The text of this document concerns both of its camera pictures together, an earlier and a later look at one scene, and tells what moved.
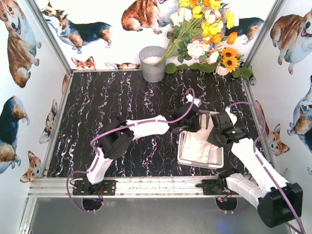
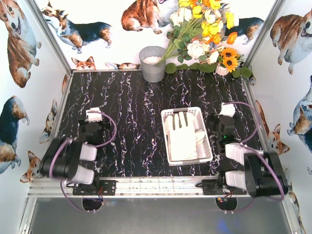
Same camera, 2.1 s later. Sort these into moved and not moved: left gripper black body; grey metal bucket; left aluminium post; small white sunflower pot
Moved: left gripper black body
Not moved: grey metal bucket; left aluminium post; small white sunflower pot
